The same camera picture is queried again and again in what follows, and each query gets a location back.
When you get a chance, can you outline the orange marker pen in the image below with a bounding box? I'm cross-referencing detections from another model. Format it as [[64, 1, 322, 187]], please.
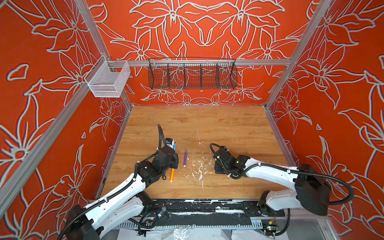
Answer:
[[170, 169, 175, 183]]

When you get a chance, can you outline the purple marker pen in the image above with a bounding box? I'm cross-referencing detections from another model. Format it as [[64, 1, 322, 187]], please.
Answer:
[[183, 147, 188, 167]]

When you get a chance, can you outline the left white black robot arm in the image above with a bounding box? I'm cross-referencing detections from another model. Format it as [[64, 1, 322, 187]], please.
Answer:
[[58, 144, 179, 240]]

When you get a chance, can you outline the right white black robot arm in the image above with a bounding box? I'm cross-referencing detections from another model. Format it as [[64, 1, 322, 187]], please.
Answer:
[[210, 144, 331, 217]]

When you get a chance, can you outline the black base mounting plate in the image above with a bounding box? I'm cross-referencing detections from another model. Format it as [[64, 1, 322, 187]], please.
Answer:
[[144, 199, 286, 225]]

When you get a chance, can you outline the small green circuit board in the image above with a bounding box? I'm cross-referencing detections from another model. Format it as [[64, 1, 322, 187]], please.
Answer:
[[263, 220, 279, 237]]

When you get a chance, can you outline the white mesh basket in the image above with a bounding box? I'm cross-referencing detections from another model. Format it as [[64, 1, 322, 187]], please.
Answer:
[[84, 55, 131, 98]]

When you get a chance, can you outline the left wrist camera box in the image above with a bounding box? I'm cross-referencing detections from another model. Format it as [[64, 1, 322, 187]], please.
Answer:
[[165, 138, 176, 149]]

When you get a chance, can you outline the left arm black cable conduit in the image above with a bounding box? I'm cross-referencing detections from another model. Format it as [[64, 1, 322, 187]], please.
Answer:
[[56, 124, 166, 240]]

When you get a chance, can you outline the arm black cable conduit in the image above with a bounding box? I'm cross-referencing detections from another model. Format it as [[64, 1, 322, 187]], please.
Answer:
[[209, 143, 355, 236], [56, 124, 166, 240]]

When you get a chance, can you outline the white slotted cable duct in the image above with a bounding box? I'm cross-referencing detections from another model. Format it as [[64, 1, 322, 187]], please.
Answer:
[[113, 219, 264, 231]]

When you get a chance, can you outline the black wire basket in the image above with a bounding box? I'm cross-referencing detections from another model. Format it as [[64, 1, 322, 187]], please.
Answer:
[[148, 58, 238, 90]]

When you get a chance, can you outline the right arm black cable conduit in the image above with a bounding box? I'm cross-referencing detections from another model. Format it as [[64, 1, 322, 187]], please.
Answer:
[[209, 143, 355, 236]]

